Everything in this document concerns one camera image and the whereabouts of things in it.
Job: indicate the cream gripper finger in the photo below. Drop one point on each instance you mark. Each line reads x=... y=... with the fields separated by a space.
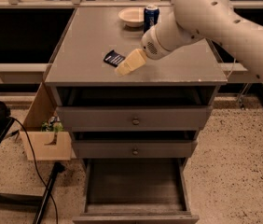
x=133 y=61

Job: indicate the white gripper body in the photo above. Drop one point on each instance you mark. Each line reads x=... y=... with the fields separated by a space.
x=150 y=44

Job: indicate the blue rxbar blueberry wrapper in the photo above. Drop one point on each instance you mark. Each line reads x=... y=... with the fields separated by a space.
x=113 y=58

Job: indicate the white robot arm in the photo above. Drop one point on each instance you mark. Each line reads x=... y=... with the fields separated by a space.
x=192 y=20

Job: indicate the grey top drawer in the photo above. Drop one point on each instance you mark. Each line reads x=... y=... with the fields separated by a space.
x=114 y=119

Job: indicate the grey drawer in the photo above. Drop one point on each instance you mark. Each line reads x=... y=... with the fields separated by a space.
x=114 y=119
x=135 y=191
x=125 y=150

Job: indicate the grey drawer cabinet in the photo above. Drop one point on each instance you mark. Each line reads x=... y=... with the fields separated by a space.
x=79 y=77

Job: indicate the grey middle drawer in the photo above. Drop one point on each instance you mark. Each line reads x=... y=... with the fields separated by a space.
x=125 y=150

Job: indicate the grey bottom drawer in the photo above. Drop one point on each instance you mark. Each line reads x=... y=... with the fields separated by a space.
x=135 y=191

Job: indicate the blue pepsi can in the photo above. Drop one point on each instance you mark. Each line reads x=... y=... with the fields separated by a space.
x=151 y=15

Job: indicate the white bowl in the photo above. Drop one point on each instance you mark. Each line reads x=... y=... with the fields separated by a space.
x=132 y=16

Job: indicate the green items in crate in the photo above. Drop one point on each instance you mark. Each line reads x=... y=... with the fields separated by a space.
x=52 y=125

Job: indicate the wooden crate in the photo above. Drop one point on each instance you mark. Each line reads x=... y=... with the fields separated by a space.
x=44 y=145

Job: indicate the black stand leg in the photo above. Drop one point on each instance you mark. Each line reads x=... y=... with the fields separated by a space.
x=57 y=169

